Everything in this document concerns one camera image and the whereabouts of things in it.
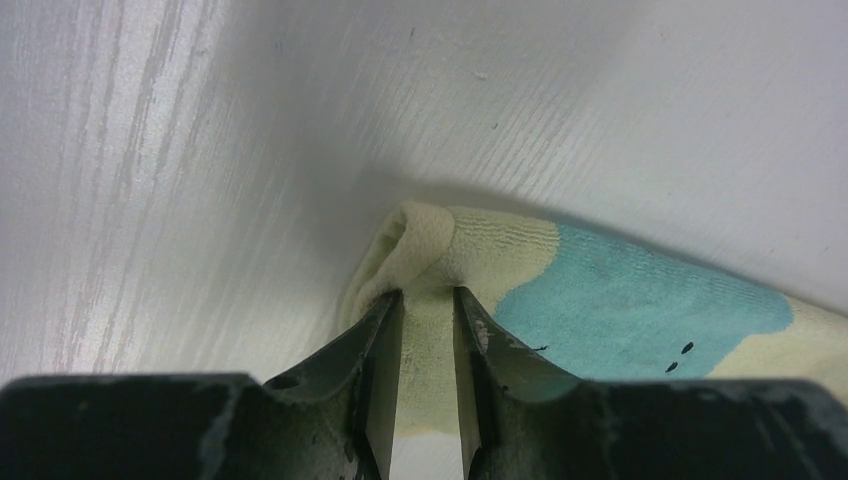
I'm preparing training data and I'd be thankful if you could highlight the green yellow towel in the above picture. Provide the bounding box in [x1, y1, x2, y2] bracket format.
[338, 202, 847, 435]

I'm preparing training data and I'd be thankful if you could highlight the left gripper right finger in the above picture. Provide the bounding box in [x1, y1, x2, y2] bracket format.
[453, 287, 590, 479]

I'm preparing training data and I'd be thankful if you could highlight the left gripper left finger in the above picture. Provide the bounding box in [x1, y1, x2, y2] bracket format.
[263, 290, 404, 479]

